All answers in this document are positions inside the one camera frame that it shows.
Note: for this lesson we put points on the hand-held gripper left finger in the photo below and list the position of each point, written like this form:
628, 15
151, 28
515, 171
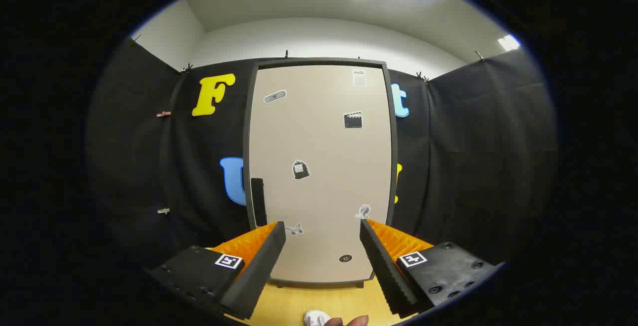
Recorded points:
261, 266

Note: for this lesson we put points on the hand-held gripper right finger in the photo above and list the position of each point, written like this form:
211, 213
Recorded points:
386, 266

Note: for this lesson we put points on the white shoe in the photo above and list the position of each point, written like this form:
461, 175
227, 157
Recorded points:
315, 318

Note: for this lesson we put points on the grey shoe cabinet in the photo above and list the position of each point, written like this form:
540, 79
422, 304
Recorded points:
394, 131

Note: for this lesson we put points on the beige shoe cabinet door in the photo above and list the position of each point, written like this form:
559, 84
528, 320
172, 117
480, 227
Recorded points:
324, 136

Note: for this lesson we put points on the black backdrop cloth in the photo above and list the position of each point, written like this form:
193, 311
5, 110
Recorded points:
473, 166

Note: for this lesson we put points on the small ceiling light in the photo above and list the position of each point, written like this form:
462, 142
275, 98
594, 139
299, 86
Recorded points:
509, 42

